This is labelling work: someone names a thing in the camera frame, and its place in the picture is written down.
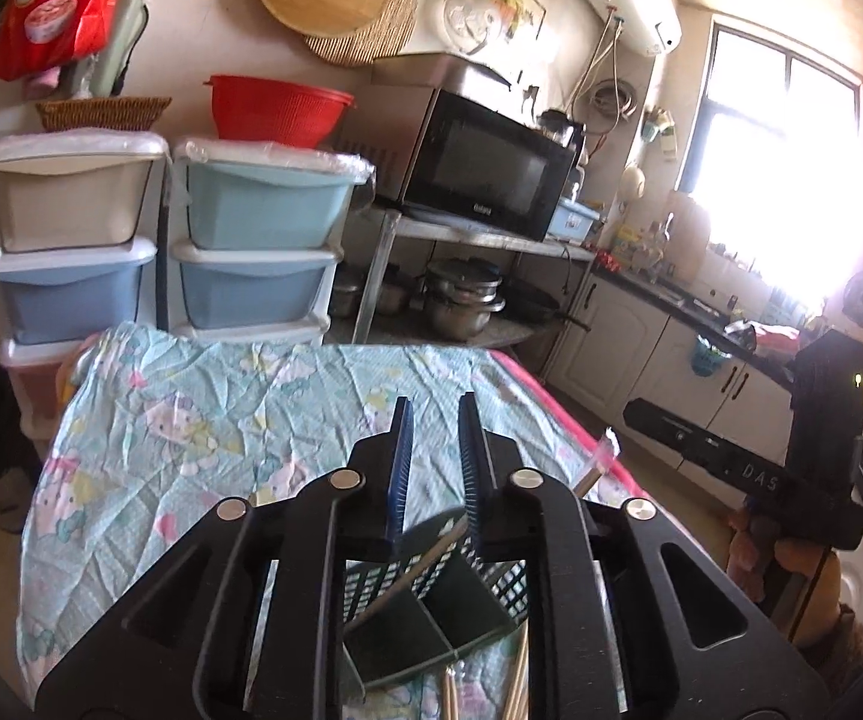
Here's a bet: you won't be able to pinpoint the cartoon print blue tablecloth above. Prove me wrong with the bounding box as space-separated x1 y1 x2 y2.
16 323 638 704

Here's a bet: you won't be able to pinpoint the black frying pan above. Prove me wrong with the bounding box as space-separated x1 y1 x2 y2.
502 278 591 332

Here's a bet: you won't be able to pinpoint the blue plastic tray box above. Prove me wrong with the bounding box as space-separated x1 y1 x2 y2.
546 199 601 245

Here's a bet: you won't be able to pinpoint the red plastic basin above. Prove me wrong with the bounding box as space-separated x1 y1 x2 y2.
205 75 355 148

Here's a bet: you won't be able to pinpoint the blue lower left drawer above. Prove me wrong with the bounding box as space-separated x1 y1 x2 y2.
0 236 157 346

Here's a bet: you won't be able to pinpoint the woven wicker basket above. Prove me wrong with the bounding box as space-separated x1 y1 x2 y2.
34 96 171 132

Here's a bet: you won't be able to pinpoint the pink fleece blanket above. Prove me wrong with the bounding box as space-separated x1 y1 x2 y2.
489 349 648 497

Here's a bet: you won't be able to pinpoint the white kitchen cabinets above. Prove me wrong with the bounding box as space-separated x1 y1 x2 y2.
549 275 793 465

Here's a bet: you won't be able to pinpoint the black blender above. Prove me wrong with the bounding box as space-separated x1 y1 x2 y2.
537 109 586 202

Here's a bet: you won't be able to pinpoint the white round plastic cover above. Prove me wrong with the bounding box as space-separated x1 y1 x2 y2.
443 0 502 55

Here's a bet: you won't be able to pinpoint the white storage drawer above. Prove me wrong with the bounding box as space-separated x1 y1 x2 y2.
0 128 169 254

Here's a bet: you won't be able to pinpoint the blue lower right drawer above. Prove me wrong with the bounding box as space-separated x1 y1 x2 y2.
169 239 342 332

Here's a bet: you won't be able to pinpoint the stacked steel pots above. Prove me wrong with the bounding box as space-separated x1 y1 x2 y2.
423 259 505 341

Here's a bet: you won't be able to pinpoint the light blue storage drawer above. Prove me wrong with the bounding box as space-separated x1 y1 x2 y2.
173 137 376 252

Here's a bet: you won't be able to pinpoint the kitchen window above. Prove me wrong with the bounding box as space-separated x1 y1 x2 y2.
679 20 863 305

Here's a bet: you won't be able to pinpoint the right hand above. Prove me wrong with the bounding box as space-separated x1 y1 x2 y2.
726 509 841 649

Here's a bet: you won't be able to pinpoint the metal shelf rack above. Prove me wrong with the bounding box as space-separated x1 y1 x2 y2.
352 208 596 344

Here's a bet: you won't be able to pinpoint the dark green utensil basket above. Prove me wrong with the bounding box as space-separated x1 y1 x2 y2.
340 509 528 704

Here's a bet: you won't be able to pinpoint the round woven mat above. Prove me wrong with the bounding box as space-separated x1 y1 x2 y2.
304 0 418 68

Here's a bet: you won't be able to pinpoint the black microwave oven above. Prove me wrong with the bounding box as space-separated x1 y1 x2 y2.
335 85 571 241

